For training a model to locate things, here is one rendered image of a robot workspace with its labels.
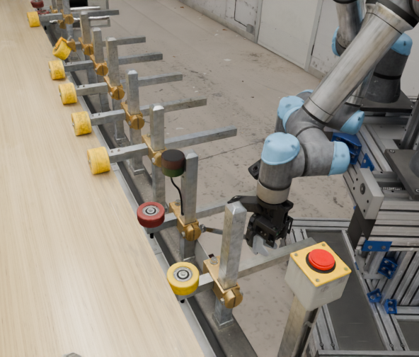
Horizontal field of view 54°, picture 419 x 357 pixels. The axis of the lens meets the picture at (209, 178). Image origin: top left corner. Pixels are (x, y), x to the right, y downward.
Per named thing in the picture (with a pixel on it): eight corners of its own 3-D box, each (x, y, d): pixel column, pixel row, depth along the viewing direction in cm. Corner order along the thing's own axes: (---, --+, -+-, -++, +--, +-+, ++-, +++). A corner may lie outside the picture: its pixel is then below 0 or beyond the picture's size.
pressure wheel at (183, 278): (173, 285, 113) (173, 256, 106) (201, 292, 111) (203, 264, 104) (162, 309, 106) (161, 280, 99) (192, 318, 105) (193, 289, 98)
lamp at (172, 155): (178, 208, 123) (179, 146, 110) (186, 220, 119) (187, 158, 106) (160, 213, 120) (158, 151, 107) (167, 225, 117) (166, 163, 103)
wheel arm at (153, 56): (160, 57, 205) (160, 50, 203) (163, 59, 202) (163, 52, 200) (55, 70, 186) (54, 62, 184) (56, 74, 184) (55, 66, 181)
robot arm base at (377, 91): (390, 86, 166) (398, 62, 159) (405, 103, 154) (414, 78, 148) (352, 84, 165) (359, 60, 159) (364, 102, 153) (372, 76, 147)
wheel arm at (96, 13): (117, 13, 257) (117, 7, 255) (119, 15, 255) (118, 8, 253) (32, 20, 239) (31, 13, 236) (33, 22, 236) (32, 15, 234)
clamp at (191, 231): (183, 210, 133) (183, 198, 130) (201, 239, 124) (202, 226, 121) (167, 214, 131) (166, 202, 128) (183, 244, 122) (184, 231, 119)
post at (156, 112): (162, 216, 156) (160, 100, 127) (165, 222, 154) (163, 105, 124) (153, 219, 155) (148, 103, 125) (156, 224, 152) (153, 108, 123)
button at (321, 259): (321, 251, 68) (324, 244, 67) (337, 269, 66) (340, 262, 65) (301, 259, 67) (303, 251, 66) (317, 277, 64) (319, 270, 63)
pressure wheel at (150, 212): (159, 224, 131) (158, 197, 124) (168, 242, 125) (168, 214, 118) (135, 231, 128) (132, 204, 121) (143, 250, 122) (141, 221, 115)
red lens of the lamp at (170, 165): (179, 154, 111) (179, 146, 110) (187, 166, 107) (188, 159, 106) (158, 159, 109) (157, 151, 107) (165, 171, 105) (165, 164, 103)
